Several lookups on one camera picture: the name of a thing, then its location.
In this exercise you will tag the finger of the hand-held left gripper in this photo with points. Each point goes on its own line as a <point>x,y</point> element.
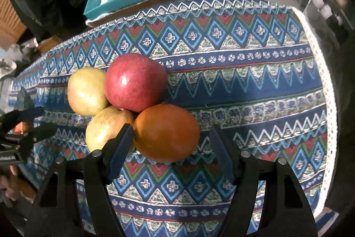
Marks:
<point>30,112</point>
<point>41,130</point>

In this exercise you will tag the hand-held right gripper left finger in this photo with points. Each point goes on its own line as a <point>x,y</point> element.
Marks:
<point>122,148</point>

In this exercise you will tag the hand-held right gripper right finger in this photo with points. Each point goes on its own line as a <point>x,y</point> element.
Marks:
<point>222,153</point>

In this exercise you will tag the yellow pear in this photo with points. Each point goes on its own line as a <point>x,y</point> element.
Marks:
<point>105,128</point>
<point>84,92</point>

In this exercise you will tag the orange persimmon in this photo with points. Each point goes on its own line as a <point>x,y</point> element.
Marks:
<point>166,134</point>

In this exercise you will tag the person's left hand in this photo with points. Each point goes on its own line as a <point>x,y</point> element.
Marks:
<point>14,187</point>

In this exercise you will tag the red apple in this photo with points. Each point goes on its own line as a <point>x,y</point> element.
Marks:
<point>136,81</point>

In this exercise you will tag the blue patterned tablecloth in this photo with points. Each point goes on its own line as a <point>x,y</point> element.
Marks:
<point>235,87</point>

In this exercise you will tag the brown cardboard box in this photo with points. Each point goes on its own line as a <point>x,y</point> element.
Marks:
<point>95,22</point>

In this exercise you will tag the white shoes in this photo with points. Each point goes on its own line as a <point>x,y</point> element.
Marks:
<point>323,6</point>

